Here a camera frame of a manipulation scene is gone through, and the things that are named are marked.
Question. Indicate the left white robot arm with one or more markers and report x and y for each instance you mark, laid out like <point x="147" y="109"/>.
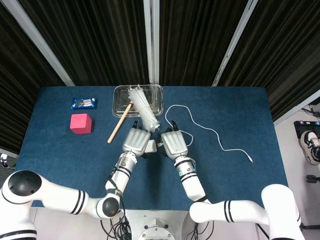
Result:
<point x="62" y="200"/>

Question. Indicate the chrome metal fixture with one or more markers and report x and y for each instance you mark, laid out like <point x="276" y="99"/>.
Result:
<point x="3" y="160"/>

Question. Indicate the white partition frame post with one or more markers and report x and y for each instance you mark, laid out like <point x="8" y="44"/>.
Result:
<point x="235" y="42"/>
<point x="151" y="37"/>
<point x="295" y="111"/>
<point x="37" y="40"/>

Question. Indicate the black caster wheel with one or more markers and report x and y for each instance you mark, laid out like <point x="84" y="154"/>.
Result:
<point x="312" y="178"/>

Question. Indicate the dark pleated curtain panel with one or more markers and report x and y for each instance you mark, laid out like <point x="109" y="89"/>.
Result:
<point x="15" y="87"/>
<point x="195" y="37"/>
<point x="100" y="37"/>
<point x="287" y="50"/>

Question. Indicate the black and white sneaker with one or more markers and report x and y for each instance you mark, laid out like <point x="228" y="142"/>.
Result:
<point x="311" y="146"/>

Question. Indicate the blue cookie packet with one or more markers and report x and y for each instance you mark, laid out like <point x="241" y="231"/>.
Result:
<point x="83" y="103"/>

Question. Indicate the bundle of clear straws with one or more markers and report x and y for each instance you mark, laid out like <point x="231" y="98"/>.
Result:
<point x="147" y="112"/>

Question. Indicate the black device with coloured buttons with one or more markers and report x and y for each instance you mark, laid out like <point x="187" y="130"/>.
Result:
<point x="298" y="126"/>

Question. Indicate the blue table cloth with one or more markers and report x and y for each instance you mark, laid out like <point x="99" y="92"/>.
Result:
<point x="62" y="160"/>

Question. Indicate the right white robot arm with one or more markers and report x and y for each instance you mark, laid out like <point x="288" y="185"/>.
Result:
<point x="237" y="210"/>

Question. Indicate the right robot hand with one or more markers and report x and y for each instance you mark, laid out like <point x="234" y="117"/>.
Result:
<point x="175" y="143"/>

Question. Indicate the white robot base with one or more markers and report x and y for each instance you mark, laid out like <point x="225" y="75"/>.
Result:
<point x="155" y="227"/>

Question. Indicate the white power adapter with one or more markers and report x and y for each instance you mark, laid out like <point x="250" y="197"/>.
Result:
<point x="151" y="147"/>

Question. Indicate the pink cube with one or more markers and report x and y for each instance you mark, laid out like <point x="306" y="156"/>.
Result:
<point x="80" y="123"/>

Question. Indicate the shiny rectangular tray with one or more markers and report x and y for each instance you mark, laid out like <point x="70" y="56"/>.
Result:
<point x="122" y="100"/>

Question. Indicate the wooden stick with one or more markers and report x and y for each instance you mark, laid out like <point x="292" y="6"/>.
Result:
<point x="117" y="127"/>

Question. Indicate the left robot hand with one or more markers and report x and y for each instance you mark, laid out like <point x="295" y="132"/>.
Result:
<point x="136" y="141"/>

